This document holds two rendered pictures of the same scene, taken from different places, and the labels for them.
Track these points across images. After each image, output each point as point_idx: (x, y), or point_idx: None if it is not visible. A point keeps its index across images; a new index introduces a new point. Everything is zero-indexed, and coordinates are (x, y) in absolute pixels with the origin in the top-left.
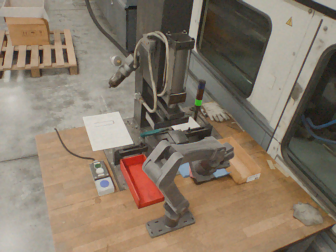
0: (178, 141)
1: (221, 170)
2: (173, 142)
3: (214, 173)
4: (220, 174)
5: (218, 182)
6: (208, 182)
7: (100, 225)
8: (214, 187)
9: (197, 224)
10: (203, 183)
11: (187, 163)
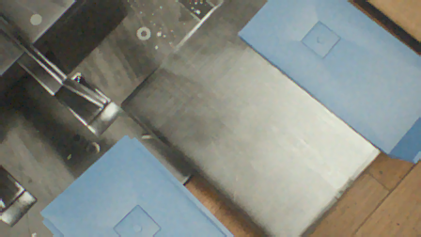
0: (36, 19)
1: (401, 75)
2: (8, 45)
3: (366, 126)
4: (405, 120)
5: (410, 169)
6: (347, 203)
7: None
8: (396, 222)
9: None
10: (321, 222)
11: (179, 214)
